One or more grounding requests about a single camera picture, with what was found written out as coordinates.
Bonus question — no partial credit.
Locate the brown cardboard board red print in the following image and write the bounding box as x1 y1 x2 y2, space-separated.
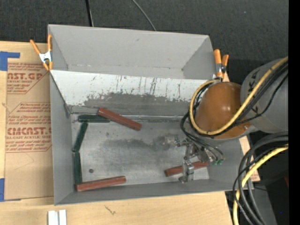
0 40 55 203

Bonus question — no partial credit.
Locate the grey metal bin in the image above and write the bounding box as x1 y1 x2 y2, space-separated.
47 24 242 206

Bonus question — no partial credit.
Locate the red-brown flat block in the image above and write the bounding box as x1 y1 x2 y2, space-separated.
75 175 127 193
96 107 143 132
164 161 210 178

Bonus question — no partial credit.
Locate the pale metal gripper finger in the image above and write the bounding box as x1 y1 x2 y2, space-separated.
174 136 188 149
178 159 195 184

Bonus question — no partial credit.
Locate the dark green flat block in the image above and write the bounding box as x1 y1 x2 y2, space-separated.
73 121 89 153
73 151 83 185
77 114 111 124

